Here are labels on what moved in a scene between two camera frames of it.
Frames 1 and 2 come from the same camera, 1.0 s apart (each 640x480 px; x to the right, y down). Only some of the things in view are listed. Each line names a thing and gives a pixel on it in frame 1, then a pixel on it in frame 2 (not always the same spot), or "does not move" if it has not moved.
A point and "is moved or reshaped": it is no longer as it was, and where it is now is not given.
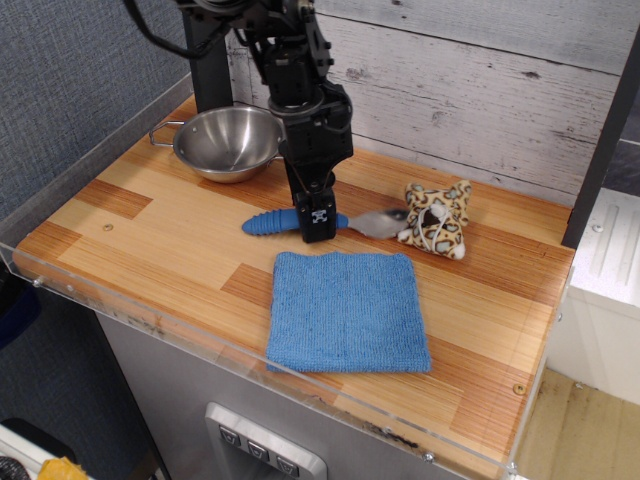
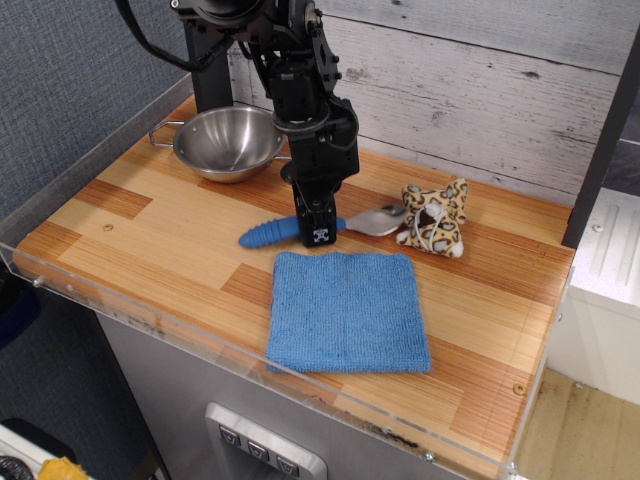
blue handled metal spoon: x=372 y=226 is moved or reshaped
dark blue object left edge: x=20 y=308 does not move
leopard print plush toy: x=437 y=218 does not move
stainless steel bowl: x=228 y=145 does not move
